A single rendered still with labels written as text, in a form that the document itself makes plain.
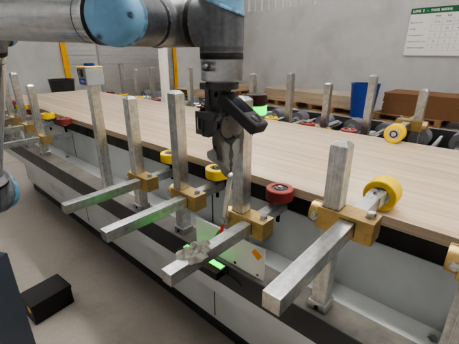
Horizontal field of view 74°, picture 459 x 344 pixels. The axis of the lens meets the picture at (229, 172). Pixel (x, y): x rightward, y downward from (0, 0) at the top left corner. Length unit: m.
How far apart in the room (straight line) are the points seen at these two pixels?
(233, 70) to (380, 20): 7.74
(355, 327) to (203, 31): 0.71
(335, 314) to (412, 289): 0.23
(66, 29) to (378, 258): 0.88
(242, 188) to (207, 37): 0.37
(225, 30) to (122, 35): 0.19
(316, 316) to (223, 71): 0.58
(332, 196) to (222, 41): 0.37
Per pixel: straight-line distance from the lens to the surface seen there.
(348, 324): 0.81
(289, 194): 0.87
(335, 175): 0.64
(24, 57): 8.70
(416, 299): 0.97
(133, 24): 0.56
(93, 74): 1.32
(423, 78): 7.98
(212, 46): 0.64
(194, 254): 0.69
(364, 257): 0.96
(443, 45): 7.90
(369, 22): 8.41
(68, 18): 0.65
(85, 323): 1.87
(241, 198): 0.80
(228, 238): 0.74
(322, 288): 0.78
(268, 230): 0.81
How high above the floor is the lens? 1.27
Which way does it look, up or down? 21 degrees down
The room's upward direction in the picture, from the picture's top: straight up
